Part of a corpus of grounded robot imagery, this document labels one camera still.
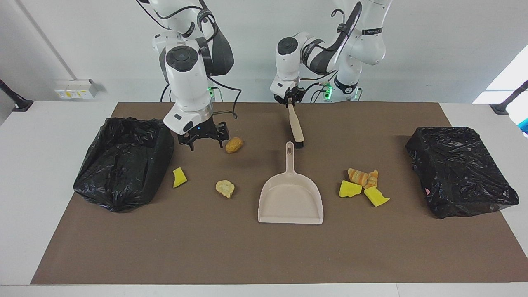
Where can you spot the black bag bin pink spot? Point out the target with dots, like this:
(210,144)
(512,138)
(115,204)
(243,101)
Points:
(458,173)

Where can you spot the beige plastic dustpan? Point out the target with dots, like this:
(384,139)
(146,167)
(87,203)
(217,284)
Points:
(291,198)

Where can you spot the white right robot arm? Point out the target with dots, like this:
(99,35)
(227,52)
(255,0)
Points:
(187,82)

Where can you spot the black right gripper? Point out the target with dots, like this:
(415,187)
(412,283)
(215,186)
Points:
(202,131)

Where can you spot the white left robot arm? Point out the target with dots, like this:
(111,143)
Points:
(363,45)

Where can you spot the small curved yellow sponge piece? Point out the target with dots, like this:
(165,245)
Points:
(179,178)

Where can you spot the open black bag-lined bin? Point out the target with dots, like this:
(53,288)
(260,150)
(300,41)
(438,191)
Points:
(119,165)

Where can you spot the brown peanut-shaped bread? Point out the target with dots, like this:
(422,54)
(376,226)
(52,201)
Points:
(234,145)

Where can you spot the beige hand brush black bristles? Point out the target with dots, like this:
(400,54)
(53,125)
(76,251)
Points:
(295,126)

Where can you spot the black stand foot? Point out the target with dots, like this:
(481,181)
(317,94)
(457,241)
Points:
(18,103)
(505,105)

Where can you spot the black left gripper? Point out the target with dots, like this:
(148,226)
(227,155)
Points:
(288,95)

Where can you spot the pale food lump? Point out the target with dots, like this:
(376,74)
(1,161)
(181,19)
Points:
(225,189)

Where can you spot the brown table mat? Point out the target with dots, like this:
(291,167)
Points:
(264,255)

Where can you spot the white wall socket box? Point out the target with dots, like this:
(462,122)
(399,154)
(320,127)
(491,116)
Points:
(76,88)

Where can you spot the blue object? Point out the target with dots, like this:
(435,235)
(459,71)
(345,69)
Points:
(524,126)

